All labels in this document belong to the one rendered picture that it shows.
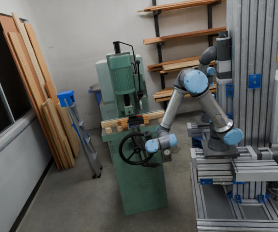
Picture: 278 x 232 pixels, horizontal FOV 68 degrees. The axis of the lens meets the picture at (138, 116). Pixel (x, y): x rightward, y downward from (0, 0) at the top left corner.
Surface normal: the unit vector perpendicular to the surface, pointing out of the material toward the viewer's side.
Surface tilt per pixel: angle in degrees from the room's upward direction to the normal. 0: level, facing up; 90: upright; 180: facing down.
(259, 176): 90
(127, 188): 90
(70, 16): 90
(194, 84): 83
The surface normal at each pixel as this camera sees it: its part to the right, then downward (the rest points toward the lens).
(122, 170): 0.14, 0.32
